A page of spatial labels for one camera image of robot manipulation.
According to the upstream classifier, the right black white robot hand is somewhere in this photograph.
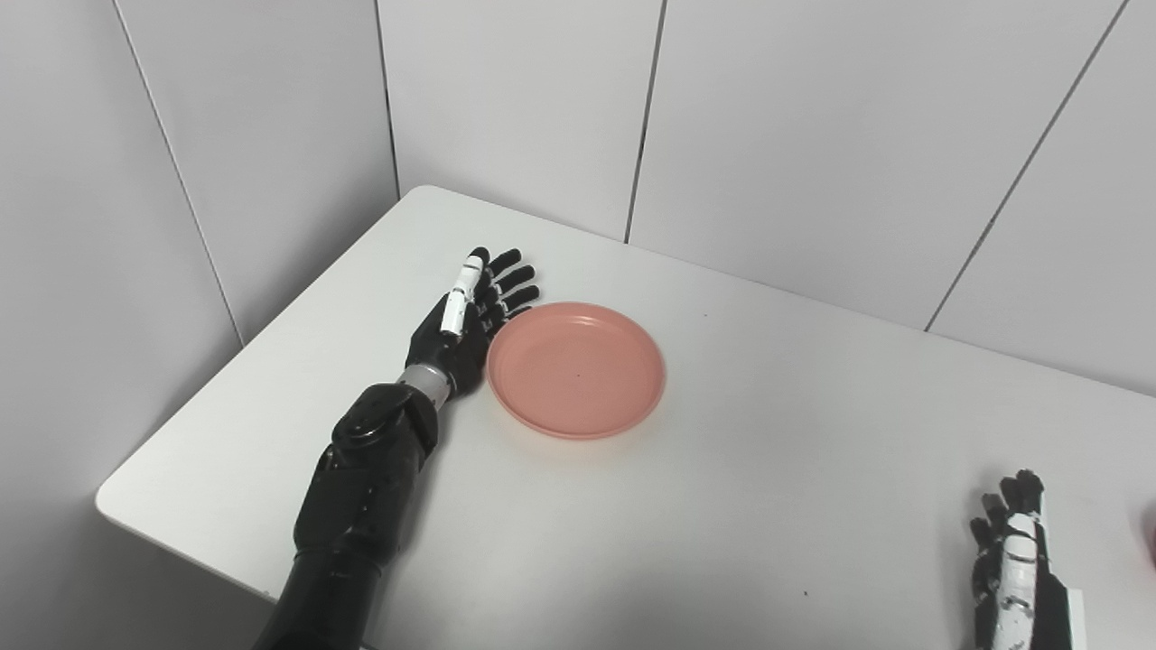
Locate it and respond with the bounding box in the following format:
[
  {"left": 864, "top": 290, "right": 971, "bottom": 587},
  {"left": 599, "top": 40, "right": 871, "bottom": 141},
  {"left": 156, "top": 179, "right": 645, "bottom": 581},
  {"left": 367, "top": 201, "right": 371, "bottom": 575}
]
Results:
[{"left": 969, "top": 469, "right": 1085, "bottom": 650}]

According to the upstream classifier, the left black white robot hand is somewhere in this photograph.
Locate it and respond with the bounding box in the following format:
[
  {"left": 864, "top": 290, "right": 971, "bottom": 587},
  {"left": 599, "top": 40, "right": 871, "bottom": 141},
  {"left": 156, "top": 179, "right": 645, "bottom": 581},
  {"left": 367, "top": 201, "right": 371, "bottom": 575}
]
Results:
[{"left": 404, "top": 247, "right": 541, "bottom": 398}]

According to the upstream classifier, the pink plate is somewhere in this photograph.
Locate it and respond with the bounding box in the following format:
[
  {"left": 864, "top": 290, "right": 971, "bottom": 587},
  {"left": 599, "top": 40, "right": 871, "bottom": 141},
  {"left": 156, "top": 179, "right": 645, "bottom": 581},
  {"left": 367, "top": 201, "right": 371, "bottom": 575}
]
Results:
[{"left": 486, "top": 302, "right": 667, "bottom": 441}]

